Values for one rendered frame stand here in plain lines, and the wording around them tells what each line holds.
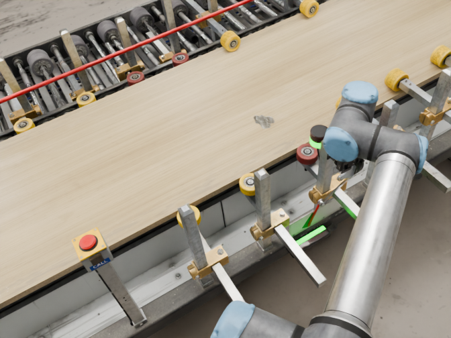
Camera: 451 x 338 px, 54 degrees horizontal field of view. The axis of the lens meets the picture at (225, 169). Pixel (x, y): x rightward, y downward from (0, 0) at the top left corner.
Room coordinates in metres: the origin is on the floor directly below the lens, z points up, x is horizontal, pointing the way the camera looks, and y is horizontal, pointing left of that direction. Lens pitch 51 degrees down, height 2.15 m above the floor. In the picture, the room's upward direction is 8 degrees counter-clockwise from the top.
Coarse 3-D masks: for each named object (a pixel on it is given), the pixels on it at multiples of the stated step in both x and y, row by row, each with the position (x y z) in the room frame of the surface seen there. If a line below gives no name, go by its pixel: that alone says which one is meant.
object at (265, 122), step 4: (256, 116) 1.26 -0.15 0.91; (260, 116) 1.26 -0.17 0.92; (264, 116) 1.26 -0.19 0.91; (268, 116) 1.26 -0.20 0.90; (256, 120) 1.24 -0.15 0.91; (260, 120) 1.25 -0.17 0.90; (264, 120) 1.23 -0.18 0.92; (268, 120) 1.24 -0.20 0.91; (272, 120) 1.23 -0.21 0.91; (260, 124) 1.22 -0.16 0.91; (264, 124) 1.21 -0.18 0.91; (268, 124) 1.21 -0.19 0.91; (264, 128) 1.20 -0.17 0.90
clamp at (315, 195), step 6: (336, 174) 0.95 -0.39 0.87; (336, 180) 0.92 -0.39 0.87; (342, 180) 0.92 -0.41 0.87; (330, 186) 0.90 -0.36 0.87; (336, 186) 0.90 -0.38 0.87; (342, 186) 0.91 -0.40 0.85; (312, 192) 0.89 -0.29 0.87; (318, 192) 0.88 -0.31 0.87; (324, 192) 0.88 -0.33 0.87; (312, 198) 0.88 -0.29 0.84; (318, 198) 0.87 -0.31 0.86; (324, 198) 0.87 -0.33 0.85; (330, 198) 0.89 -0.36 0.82
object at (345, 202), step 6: (306, 168) 1.02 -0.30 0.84; (312, 168) 1.00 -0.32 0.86; (312, 174) 0.99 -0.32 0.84; (336, 192) 0.88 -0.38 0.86; (342, 192) 0.88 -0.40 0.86; (336, 198) 0.87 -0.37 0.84; (342, 198) 0.85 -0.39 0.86; (348, 198) 0.85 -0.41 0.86; (342, 204) 0.84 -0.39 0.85; (348, 204) 0.83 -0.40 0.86; (354, 204) 0.82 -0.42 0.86; (348, 210) 0.81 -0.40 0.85; (354, 210) 0.80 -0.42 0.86; (354, 216) 0.78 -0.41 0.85
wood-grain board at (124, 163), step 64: (384, 0) 1.96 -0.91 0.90; (448, 0) 1.88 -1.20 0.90; (192, 64) 1.67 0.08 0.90; (256, 64) 1.60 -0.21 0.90; (320, 64) 1.54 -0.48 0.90; (384, 64) 1.48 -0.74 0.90; (64, 128) 1.37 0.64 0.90; (128, 128) 1.31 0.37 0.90; (192, 128) 1.26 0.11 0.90; (256, 128) 1.21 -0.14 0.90; (0, 192) 1.07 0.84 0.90; (64, 192) 1.02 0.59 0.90; (128, 192) 0.98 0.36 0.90; (192, 192) 0.94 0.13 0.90; (0, 256) 0.79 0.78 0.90; (64, 256) 0.76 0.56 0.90
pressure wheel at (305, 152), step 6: (306, 144) 1.08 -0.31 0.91; (300, 150) 1.06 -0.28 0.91; (306, 150) 1.05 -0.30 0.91; (312, 150) 1.05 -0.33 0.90; (300, 156) 1.03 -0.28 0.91; (306, 156) 1.03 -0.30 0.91; (312, 156) 1.02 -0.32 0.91; (300, 162) 1.03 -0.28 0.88; (306, 162) 1.01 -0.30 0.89; (312, 162) 1.01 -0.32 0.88
